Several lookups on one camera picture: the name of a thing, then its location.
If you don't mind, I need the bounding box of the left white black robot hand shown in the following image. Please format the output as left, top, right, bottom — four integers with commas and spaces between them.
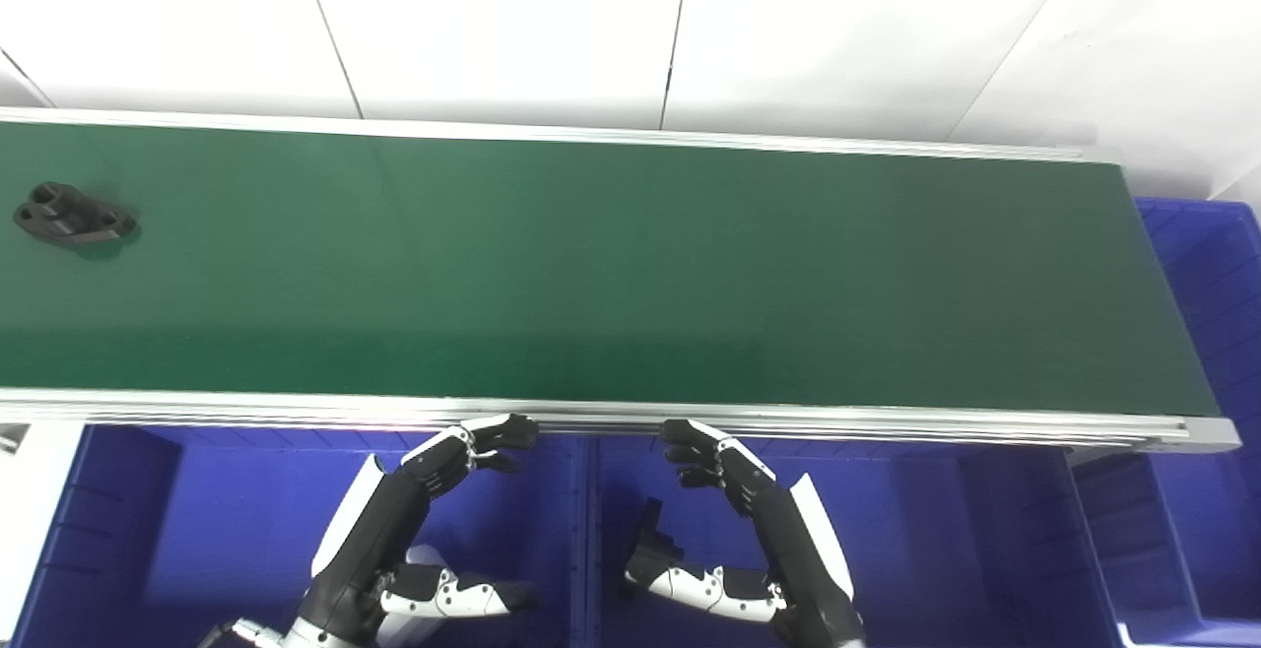
286, 414, 541, 648

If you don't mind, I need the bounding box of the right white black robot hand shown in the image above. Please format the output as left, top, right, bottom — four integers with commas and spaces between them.
623, 419, 868, 648

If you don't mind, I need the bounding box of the black flanged metal part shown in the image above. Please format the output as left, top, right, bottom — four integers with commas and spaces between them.
12, 181, 140, 251

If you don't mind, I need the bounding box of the blue plastic bin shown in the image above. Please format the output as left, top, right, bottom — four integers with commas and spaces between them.
10, 423, 592, 648
588, 431, 1124, 648
1069, 197, 1261, 648

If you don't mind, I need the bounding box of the green conveyor belt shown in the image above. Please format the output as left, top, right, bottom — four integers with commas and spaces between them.
0, 106, 1242, 454
0, 121, 1223, 422

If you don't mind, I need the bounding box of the black stepped bracket part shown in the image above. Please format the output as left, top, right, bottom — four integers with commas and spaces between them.
638, 497, 686, 570

